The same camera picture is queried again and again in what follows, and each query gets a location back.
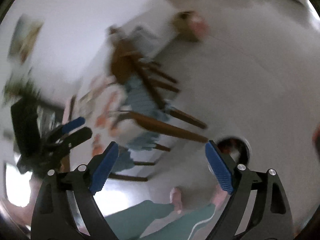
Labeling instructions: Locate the green potted plant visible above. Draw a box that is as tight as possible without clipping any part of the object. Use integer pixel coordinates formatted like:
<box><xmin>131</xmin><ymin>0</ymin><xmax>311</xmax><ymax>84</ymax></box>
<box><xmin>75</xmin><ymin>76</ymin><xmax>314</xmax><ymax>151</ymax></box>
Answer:
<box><xmin>2</xmin><ymin>79</ymin><xmax>40</xmax><ymax>106</ymax></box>

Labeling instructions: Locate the cardboard box with red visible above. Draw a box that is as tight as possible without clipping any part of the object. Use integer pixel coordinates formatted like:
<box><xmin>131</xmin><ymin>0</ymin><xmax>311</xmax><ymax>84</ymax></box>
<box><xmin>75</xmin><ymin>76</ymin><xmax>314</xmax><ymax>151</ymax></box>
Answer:
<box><xmin>172</xmin><ymin>10</ymin><xmax>209</xmax><ymax>42</ymax></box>

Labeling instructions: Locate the bright window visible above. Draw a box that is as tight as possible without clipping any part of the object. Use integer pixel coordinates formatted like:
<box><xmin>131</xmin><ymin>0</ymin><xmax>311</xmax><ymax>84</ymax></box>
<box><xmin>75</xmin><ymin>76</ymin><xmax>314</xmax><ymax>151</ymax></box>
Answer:
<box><xmin>4</xmin><ymin>163</ymin><xmax>32</xmax><ymax>207</ymax></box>

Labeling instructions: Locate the wall picture with flowers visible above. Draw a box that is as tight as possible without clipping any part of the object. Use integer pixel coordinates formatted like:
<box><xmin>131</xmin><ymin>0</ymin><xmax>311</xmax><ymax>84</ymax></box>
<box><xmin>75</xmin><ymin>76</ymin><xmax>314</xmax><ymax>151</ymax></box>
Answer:
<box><xmin>8</xmin><ymin>14</ymin><xmax>44</xmax><ymax>65</ymax></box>

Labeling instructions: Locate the grey round trash bin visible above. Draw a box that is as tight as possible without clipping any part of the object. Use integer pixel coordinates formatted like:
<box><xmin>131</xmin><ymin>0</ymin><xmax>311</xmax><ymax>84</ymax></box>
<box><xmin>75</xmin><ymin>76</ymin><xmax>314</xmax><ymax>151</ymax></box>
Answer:
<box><xmin>216</xmin><ymin>137</ymin><xmax>251</xmax><ymax>166</ymax></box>

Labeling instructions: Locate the floral white tablecloth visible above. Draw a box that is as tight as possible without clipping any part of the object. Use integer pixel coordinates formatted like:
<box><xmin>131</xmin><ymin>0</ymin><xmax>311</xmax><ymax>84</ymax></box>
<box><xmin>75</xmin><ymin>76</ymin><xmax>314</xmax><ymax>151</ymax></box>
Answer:
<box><xmin>75</xmin><ymin>74</ymin><xmax>131</xmax><ymax>160</ymax></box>

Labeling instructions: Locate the teal knitted chair cushion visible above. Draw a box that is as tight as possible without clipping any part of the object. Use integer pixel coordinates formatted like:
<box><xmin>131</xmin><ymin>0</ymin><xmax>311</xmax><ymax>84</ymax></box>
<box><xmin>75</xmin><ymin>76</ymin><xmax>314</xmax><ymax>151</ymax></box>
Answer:
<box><xmin>124</xmin><ymin>76</ymin><xmax>169</xmax><ymax>122</ymax></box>

